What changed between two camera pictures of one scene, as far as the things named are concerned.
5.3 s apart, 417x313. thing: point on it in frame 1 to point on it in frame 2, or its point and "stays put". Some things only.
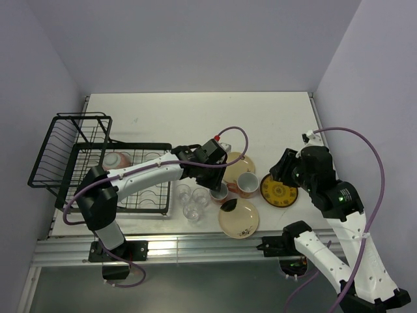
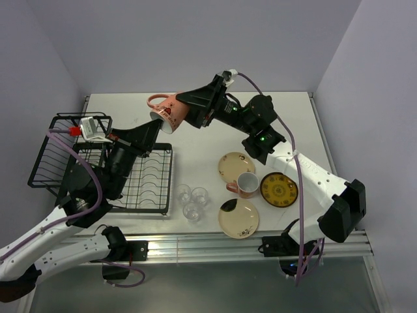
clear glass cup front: (191, 212) stays put
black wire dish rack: (77, 142) stays put
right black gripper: (280, 171) to (203, 102)
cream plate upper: (233, 171) stays put
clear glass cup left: (184, 193) stays put
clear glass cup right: (201, 197) stays put
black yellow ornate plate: (277, 194) stays put
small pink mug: (219, 197) to (171, 112)
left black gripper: (215, 182) to (141, 139)
